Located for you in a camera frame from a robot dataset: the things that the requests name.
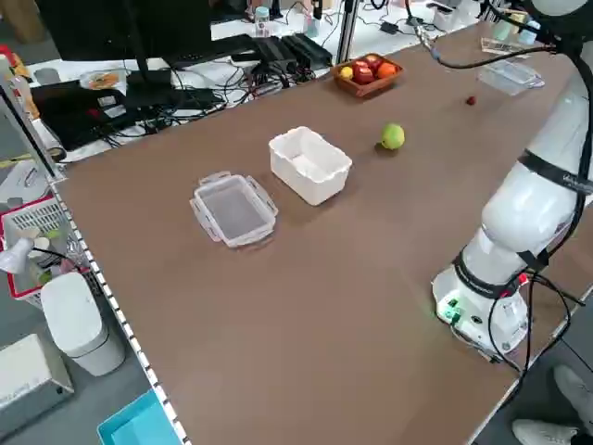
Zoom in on black power adapters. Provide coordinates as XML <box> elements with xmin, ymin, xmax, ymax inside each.
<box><xmin>252</xmin><ymin>32</ymin><xmax>334</xmax><ymax>71</ymax></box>

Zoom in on red and white basket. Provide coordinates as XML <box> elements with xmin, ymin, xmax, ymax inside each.
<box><xmin>0</xmin><ymin>194</ymin><xmax>92</xmax><ymax>305</ymax></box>

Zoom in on brown wicker fruit basket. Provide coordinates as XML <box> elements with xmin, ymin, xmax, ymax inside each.
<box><xmin>331</xmin><ymin>53</ymin><xmax>404</xmax><ymax>98</ymax></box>

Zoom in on pale blue cup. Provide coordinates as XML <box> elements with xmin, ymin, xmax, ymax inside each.
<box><xmin>518</xmin><ymin>19</ymin><xmax>541</xmax><ymax>45</ymax></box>

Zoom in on black computer monitor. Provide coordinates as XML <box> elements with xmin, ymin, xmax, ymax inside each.
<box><xmin>35</xmin><ymin>0</ymin><xmax>213</xmax><ymax>94</ymax></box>

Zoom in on tangle of black cables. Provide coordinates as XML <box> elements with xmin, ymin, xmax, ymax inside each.
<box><xmin>104</xmin><ymin>57</ymin><xmax>316</xmax><ymax>140</ymax></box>

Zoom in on white lidded waste bin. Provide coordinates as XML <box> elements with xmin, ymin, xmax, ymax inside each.
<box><xmin>40</xmin><ymin>272</ymin><xmax>127</xmax><ymax>377</ymax></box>

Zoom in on clear box with latch flaps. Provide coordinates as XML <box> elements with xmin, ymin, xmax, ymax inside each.
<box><xmin>189</xmin><ymin>170</ymin><xmax>280</xmax><ymax>248</ymax></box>

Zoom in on black laptop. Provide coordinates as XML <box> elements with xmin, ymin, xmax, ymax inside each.
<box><xmin>30</xmin><ymin>79</ymin><xmax>140</xmax><ymax>152</ymax></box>

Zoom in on aluminium frame post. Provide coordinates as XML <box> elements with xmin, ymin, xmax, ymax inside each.
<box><xmin>336</xmin><ymin>0</ymin><xmax>360</xmax><ymax>62</ymax></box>

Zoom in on clear drink bottle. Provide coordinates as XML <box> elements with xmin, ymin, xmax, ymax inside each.
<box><xmin>254</xmin><ymin>6</ymin><xmax>271</xmax><ymax>39</ymax></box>

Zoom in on white cardboard box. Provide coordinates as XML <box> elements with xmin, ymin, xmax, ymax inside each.
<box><xmin>0</xmin><ymin>333</ymin><xmax>75</xmax><ymax>439</ymax></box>

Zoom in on person's foot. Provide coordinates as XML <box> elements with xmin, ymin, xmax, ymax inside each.
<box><xmin>553</xmin><ymin>364</ymin><xmax>593</xmax><ymax>421</ymax></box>
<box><xmin>511</xmin><ymin>418</ymin><xmax>581</xmax><ymax>445</ymax></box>

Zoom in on black arm base cable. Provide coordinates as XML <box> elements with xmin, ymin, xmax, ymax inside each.
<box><xmin>488</xmin><ymin>271</ymin><xmax>586</xmax><ymax>375</ymax></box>

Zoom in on green apple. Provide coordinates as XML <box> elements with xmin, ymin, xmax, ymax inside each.
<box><xmin>381</xmin><ymin>122</ymin><xmax>406</xmax><ymax>151</ymax></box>

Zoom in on wooden stick rack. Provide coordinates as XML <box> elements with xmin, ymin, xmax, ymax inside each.
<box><xmin>480</xmin><ymin>36</ymin><xmax>530</xmax><ymax>59</ymax></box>

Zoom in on plate of snacks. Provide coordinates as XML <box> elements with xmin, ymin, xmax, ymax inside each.
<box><xmin>79</xmin><ymin>69</ymin><xmax>127</xmax><ymax>92</ymax></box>

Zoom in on black arm gripper cable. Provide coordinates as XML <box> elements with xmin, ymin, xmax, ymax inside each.
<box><xmin>403</xmin><ymin>0</ymin><xmax>560</xmax><ymax>70</ymax></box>

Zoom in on white plastic box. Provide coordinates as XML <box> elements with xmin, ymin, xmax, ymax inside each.
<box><xmin>268</xmin><ymin>125</ymin><xmax>353</xmax><ymax>207</ymax></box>

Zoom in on turquoise plastic tray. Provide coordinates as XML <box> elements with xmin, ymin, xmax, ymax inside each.
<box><xmin>95</xmin><ymin>388</ymin><xmax>186</xmax><ymax>445</ymax></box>

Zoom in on clear plastic box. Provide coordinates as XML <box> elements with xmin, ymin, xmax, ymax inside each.
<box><xmin>476</xmin><ymin>59</ymin><xmax>541</xmax><ymax>97</ymax></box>

